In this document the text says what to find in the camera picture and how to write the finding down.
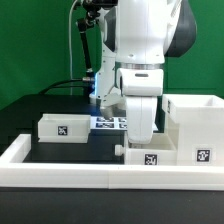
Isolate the black cable bundle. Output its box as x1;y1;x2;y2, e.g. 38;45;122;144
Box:
38;77;96;96

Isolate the white drawer cabinet box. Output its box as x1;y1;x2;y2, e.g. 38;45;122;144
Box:
162;94;224;166

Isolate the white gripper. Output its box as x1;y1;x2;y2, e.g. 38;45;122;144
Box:
118;68;164;144

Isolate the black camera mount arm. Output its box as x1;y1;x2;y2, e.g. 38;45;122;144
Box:
77;0;100;77

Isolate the white front drawer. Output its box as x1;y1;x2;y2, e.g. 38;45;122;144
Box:
115;133;177;165

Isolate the white drawer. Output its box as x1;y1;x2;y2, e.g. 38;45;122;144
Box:
38;114;91;143
115;133;177;165

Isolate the white U-shaped border frame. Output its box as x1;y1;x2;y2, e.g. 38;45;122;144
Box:
0;134;224;191

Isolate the marker tag sheet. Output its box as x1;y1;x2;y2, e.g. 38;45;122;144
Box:
91;116;127;130

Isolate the white cable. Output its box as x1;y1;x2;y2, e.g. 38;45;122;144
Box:
68;0;83;96

